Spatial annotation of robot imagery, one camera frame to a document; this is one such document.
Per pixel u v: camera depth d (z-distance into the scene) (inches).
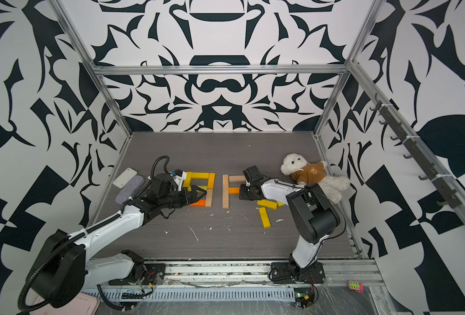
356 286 27.5
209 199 36.7
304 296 28.0
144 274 28.3
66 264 16.0
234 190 38.1
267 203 36.0
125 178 39.2
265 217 34.3
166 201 27.2
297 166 37.9
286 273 29.2
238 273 29.8
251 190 28.7
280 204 36.0
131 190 36.7
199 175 40.1
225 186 38.0
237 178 39.2
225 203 36.0
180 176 31.1
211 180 39.0
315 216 18.9
